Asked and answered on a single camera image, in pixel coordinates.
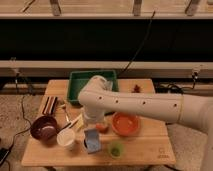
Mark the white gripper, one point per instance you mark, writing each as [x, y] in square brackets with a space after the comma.
[92, 117]

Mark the blue grey sponge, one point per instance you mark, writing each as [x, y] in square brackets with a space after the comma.
[92, 141]

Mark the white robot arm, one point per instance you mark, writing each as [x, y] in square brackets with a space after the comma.
[191, 111]

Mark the green plastic tray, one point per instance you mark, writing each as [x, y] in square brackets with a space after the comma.
[78, 79]

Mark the white dish brush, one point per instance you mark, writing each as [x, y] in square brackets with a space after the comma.
[70, 122]

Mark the orange peach fruit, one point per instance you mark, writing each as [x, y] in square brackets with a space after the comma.
[102, 128]

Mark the metal spoon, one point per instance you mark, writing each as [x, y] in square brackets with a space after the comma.
[63, 107]

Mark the orange bowl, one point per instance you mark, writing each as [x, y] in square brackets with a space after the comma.
[125, 124]

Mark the white cup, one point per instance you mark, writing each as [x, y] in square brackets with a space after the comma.
[66, 138]

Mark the wooden table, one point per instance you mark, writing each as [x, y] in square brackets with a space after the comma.
[151, 147]

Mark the green cup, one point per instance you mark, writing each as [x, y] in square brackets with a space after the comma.
[115, 149]

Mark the striped brown block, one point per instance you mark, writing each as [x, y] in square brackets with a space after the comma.
[49, 105]

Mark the dark red bowl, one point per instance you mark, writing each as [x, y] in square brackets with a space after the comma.
[44, 128]

